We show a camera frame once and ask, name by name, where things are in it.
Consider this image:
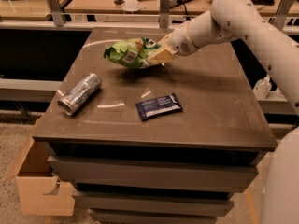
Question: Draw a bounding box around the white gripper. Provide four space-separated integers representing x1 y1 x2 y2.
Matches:
147 28 199 65

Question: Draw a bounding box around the right metal railing bracket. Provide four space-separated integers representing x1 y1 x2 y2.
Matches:
269 0 295 31

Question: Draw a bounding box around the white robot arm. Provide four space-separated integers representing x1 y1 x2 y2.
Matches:
148 0 299 224

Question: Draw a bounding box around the silver drink can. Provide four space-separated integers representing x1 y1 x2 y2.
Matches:
57 73 102 116

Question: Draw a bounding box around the white round lid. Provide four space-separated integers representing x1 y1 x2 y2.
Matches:
121 0 142 13

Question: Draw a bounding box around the middle metal railing bracket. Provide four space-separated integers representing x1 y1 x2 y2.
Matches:
159 0 170 28

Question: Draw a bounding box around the dark blue snack bar wrapper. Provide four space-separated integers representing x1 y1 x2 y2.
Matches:
135 93 183 121

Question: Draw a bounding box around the left metal railing bracket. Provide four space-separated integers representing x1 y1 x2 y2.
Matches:
47 0 66 27

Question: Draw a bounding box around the cardboard box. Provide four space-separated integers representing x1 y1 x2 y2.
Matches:
4 120 75 216

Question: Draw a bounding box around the grey drawer cabinet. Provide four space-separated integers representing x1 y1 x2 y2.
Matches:
34 28 277 224

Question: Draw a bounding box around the metal railing bracket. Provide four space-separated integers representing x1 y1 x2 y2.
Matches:
159 0 170 28
269 0 295 31
47 0 66 27

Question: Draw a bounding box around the green rice chip bag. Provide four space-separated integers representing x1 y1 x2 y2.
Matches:
104 37 160 69

